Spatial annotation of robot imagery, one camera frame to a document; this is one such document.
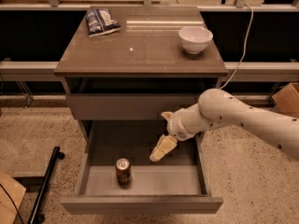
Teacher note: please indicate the closed top drawer front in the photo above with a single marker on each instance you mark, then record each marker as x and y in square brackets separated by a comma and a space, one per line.
[126, 106]

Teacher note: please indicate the grey drawer cabinet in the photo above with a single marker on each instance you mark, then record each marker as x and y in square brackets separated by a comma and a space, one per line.
[143, 57]

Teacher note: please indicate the open middle drawer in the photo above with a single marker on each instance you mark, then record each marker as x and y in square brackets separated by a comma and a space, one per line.
[177, 184]

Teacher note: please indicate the black metal bar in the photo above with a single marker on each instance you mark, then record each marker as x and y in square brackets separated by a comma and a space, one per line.
[35, 217]

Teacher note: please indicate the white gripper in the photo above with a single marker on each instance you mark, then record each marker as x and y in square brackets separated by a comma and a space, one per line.
[175, 127]

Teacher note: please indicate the cardboard sheet left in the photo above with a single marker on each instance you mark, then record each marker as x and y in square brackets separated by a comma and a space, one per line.
[11, 196]

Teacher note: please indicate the white ceramic bowl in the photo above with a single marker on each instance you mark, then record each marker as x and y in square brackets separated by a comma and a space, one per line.
[194, 39]

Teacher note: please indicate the blue chip bag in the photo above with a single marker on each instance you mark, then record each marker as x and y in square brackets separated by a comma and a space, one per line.
[100, 22]

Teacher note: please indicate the cardboard box right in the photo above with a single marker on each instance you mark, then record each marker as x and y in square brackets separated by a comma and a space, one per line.
[287, 100]

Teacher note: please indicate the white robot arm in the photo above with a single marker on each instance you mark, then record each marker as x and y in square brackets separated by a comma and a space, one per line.
[214, 109]

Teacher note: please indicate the orange soda can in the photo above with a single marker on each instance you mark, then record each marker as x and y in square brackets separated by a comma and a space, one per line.
[123, 171]

